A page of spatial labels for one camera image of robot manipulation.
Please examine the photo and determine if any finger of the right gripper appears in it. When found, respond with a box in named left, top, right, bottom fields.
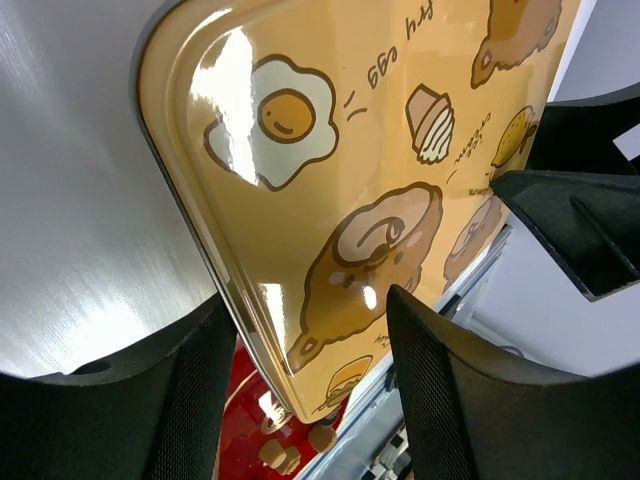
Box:
left=491, top=84, right=639, bottom=302

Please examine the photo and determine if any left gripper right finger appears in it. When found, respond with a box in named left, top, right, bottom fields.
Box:
left=386, top=286, right=639, bottom=479

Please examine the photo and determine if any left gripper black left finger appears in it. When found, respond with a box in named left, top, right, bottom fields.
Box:
left=1, top=295, right=236, bottom=479

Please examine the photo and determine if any silver tin lid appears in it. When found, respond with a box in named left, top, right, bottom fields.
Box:
left=138, top=1, right=579, bottom=424

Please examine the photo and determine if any red tray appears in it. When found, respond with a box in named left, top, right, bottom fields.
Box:
left=212, top=340, right=347, bottom=479

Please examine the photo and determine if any aluminium front rail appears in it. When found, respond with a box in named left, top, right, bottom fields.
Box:
left=296, top=225, right=524, bottom=479

